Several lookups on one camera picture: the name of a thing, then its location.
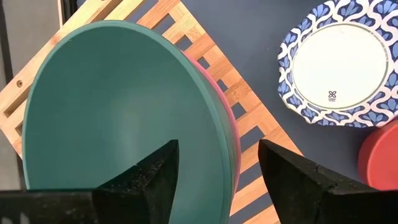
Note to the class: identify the slatted wooden shelf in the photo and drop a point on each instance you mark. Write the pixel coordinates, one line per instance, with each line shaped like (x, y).
(255, 113)

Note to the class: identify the blue patterned paper plate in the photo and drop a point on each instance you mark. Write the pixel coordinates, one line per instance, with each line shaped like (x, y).
(339, 65)

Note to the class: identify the green bowl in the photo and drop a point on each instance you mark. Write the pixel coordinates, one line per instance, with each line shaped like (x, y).
(109, 102)

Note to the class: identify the pink bowl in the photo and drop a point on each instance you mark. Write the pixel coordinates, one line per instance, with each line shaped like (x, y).
(237, 143)

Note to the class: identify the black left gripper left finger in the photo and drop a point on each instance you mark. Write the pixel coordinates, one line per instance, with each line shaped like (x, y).
(140, 193)

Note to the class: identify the red bowl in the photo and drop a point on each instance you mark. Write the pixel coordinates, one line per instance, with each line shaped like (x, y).
(381, 155)

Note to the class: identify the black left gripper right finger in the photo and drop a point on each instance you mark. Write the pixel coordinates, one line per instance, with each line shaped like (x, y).
(304, 199)

